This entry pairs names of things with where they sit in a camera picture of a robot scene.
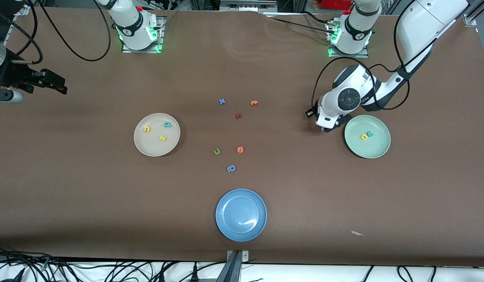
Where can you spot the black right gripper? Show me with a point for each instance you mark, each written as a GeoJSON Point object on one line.
{"type": "Point", "coordinates": [15, 75]}

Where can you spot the white paper scrap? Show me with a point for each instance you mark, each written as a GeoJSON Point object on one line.
{"type": "Point", "coordinates": [355, 233]}

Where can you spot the aluminium frame corner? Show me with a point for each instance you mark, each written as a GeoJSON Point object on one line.
{"type": "Point", "coordinates": [474, 15]}

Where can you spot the grey metal box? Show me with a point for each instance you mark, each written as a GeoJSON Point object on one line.
{"type": "Point", "coordinates": [247, 4]}

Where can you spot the beige round plate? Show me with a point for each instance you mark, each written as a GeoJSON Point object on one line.
{"type": "Point", "coordinates": [156, 145]}

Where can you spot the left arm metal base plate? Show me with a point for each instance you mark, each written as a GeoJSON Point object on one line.
{"type": "Point", "coordinates": [347, 56]}

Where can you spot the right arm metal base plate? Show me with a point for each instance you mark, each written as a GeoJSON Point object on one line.
{"type": "Point", "coordinates": [142, 51]}

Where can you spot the aluminium frame profile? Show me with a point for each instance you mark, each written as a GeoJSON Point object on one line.
{"type": "Point", "coordinates": [10, 35]}

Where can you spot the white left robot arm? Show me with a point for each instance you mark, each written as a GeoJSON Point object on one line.
{"type": "Point", "coordinates": [349, 98]}

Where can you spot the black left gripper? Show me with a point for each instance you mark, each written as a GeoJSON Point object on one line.
{"type": "Point", "coordinates": [315, 108]}

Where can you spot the red box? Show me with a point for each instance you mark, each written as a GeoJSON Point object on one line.
{"type": "Point", "coordinates": [335, 4]}

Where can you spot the green round plate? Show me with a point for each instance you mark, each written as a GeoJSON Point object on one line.
{"type": "Point", "coordinates": [375, 148]}

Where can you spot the aluminium profile bracket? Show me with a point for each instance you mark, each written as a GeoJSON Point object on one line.
{"type": "Point", "coordinates": [234, 266]}

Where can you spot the brown table cover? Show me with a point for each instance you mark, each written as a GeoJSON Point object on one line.
{"type": "Point", "coordinates": [69, 196]}

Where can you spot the blue round plate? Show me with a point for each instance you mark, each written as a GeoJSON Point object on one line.
{"type": "Point", "coordinates": [241, 215]}

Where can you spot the blue letter a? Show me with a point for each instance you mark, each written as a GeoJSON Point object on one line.
{"type": "Point", "coordinates": [231, 169]}

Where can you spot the black plug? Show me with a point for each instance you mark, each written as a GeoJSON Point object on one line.
{"type": "Point", "coordinates": [195, 274]}
{"type": "Point", "coordinates": [18, 276]}
{"type": "Point", "coordinates": [161, 276]}

